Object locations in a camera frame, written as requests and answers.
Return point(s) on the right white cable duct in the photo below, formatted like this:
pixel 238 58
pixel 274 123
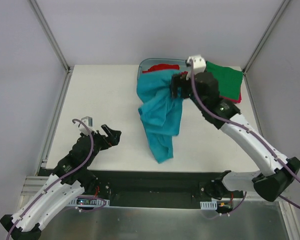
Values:
pixel 212 205

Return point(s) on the aluminium frame post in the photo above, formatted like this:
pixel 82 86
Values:
pixel 267 33
pixel 48 33

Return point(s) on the clear blue plastic bin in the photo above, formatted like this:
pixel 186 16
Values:
pixel 149 62

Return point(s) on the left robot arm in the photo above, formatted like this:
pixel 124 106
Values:
pixel 52 185

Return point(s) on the folded green t shirt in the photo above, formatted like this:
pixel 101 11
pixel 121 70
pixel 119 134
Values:
pixel 229 80

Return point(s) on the left aluminium table rail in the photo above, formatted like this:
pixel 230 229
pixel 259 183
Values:
pixel 54 122

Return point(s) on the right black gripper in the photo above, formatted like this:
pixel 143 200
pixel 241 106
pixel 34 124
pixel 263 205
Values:
pixel 181 85

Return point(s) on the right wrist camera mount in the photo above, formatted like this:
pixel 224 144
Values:
pixel 197 64

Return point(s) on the left aluminium frame post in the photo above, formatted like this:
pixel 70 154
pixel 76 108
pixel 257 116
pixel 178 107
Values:
pixel 48 33

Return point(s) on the right aluminium frame post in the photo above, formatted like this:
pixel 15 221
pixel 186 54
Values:
pixel 267 33

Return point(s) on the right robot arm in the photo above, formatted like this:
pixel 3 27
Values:
pixel 276 170

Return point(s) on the left white cable duct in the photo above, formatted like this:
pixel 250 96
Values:
pixel 88 202

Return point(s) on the red t shirt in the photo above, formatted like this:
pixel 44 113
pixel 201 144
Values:
pixel 160 67

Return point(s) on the folded pink t shirt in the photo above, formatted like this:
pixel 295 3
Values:
pixel 234 100

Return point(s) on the right aluminium table rail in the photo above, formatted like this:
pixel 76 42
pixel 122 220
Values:
pixel 253 105

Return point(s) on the teal t shirt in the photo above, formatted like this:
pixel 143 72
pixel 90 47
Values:
pixel 159 113

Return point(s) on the aluminium table rail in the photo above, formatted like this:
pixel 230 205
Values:
pixel 54 122
pixel 253 105

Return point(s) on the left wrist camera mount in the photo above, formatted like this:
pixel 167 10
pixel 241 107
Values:
pixel 85 125

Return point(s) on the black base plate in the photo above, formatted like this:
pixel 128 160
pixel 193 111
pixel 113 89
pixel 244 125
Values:
pixel 149 189

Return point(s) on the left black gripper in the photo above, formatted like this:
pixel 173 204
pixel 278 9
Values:
pixel 104 139

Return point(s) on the white cable duct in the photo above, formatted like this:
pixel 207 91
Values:
pixel 88 202
pixel 212 205

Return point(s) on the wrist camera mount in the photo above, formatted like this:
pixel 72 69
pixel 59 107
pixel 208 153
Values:
pixel 85 125
pixel 197 64

